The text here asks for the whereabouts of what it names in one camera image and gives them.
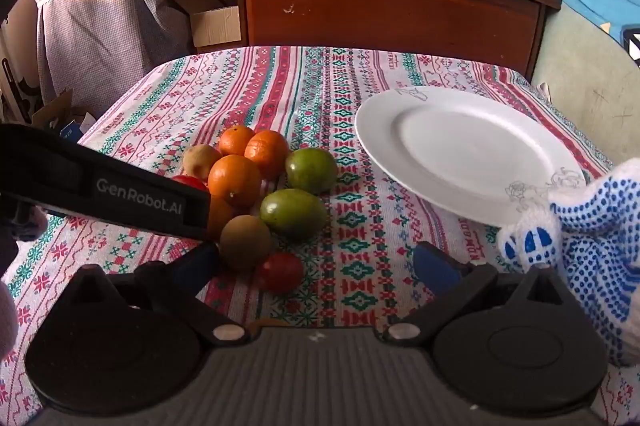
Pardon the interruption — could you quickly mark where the red cherry tomato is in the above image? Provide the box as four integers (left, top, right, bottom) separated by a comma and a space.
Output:
170, 175, 210, 193
257, 252, 304, 296

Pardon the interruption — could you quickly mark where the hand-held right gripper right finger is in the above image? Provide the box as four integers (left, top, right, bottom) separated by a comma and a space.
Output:
382, 241, 573, 348

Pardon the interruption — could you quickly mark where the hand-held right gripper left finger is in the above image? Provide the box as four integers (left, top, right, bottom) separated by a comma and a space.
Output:
67, 241, 252, 348

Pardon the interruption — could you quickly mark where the white plate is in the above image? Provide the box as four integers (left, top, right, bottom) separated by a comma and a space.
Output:
355, 87, 586, 227

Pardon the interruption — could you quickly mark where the orange mandarin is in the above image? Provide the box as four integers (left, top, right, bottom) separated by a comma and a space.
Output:
208, 154, 262, 208
218, 125, 256, 157
207, 195, 236, 240
244, 130, 290, 180

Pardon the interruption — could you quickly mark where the person's right hand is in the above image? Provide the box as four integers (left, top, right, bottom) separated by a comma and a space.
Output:
496, 157, 640, 368

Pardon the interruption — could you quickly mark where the checked curtain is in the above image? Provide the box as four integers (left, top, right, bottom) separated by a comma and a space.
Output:
30, 0, 197, 119

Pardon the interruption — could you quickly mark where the brown wooden nightstand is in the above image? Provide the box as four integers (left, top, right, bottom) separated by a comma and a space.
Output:
216, 0, 563, 83

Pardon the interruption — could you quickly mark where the black patterned object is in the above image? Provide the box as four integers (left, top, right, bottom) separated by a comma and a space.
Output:
620, 25, 640, 68

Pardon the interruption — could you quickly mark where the patterned tablecloth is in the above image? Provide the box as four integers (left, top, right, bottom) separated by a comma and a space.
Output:
0, 45, 640, 426

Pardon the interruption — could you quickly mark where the green mandarin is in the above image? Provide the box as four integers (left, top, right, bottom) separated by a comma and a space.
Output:
285, 148, 339, 195
260, 188, 328, 242

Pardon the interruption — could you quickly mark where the pale green bed sheet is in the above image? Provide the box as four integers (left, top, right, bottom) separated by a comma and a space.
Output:
530, 3, 640, 168

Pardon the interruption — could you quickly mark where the open cardboard box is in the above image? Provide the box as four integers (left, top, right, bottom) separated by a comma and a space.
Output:
172, 0, 242, 54

